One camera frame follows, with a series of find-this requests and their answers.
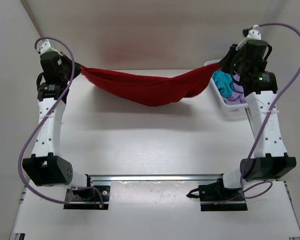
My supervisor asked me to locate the teal t shirt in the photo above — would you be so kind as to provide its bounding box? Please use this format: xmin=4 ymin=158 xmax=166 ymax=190
xmin=212 ymin=69 xmax=235 ymax=98

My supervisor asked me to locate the white plastic basket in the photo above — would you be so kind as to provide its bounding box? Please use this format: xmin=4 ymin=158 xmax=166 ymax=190
xmin=209 ymin=70 xmax=248 ymax=113

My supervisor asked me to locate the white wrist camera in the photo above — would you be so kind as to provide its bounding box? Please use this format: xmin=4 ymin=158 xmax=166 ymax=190
xmin=241 ymin=25 xmax=262 ymax=44
xmin=37 ymin=39 xmax=57 ymax=55

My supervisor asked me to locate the red t shirt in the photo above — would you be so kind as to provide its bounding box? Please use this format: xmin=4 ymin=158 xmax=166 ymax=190
xmin=81 ymin=63 xmax=220 ymax=107

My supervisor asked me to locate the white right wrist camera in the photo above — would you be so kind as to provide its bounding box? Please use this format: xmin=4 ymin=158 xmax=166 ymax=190
xmin=241 ymin=25 xmax=262 ymax=44

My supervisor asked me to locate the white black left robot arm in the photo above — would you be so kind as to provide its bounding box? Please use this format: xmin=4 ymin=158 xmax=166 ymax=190
xmin=22 ymin=50 xmax=95 ymax=200

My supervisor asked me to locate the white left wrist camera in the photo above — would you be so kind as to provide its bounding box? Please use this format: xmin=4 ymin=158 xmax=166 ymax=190
xmin=37 ymin=39 xmax=57 ymax=55

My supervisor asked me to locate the aluminium table rail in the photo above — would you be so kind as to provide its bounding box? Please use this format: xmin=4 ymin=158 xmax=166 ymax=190
xmin=90 ymin=174 xmax=221 ymax=182

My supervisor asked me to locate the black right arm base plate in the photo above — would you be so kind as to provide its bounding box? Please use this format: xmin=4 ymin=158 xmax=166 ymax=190
xmin=186 ymin=180 xmax=248 ymax=212

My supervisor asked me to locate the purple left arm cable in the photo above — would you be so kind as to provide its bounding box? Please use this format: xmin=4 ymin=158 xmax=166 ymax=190
xmin=15 ymin=37 xmax=104 ymax=205

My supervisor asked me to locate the lilac t shirt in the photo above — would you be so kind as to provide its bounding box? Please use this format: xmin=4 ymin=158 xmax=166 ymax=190
xmin=224 ymin=75 xmax=247 ymax=105

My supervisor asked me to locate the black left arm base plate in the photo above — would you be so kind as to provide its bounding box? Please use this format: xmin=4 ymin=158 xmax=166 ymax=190
xmin=63 ymin=181 xmax=111 ymax=211

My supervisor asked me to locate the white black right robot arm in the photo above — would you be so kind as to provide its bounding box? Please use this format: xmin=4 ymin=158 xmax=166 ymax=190
xmin=186 ymin=39 xmax=297 ymax=205

